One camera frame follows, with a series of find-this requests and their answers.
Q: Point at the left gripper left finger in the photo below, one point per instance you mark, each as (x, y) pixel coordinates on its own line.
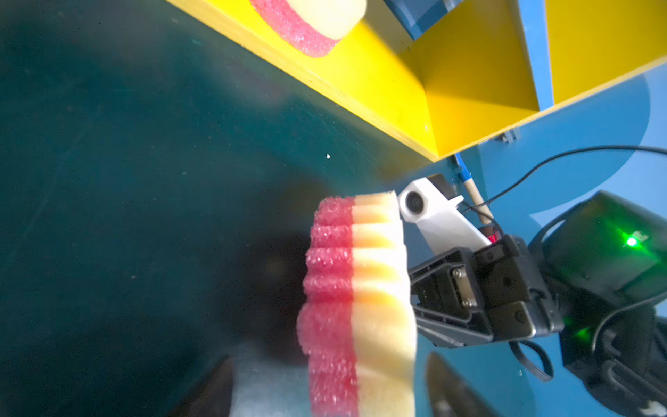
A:
(212, 396)

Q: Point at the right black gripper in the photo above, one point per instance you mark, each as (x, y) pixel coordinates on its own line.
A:
(466, 298)

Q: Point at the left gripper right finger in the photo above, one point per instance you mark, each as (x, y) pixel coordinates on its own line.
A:
(449, 393)

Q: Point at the smiley sponge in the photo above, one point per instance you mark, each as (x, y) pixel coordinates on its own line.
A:
(357, 326)
(313, 27)

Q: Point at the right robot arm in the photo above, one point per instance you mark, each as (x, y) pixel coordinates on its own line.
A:
(594, 276)

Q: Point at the yellow shelf with pink and blue boards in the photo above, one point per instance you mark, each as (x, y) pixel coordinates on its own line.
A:
(485, 68)

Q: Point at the blue toy shovel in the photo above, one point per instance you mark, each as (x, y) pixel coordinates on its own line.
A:
(477, 201)

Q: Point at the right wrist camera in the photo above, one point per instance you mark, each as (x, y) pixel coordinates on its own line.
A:
(432, 204)

